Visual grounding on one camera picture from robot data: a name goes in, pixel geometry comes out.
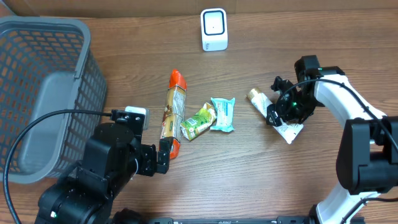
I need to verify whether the white tube gold cap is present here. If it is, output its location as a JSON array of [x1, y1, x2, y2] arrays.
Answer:
[[247, 88, 304, 144]]

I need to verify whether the orange spaghetti packet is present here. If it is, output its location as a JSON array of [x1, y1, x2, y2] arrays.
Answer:
[[160, 69, 187, 159]]

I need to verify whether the green drink carton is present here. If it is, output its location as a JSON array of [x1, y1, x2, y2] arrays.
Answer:
[[180, 103, 216, 141]]

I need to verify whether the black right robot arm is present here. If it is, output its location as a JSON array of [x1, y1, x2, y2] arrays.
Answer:
[[266, 67, 397, 223]]

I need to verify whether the grey plastic shopping basket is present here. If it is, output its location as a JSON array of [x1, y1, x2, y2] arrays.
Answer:
[[1, 16, 106, 184]]

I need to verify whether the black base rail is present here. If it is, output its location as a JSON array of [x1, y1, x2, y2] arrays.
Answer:
[[144, 216, 366, 224]]

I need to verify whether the mint green tissue pack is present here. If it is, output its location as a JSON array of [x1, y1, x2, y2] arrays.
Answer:
[[210, 98, 235, 133]]

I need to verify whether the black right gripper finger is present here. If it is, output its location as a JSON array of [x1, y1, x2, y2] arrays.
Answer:
[[271, 76, 294, 93], [266, 104, 282, 126]]

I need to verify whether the white barcode scanner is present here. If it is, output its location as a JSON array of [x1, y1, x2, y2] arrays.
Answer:
[[200, 8, 228, 52]]

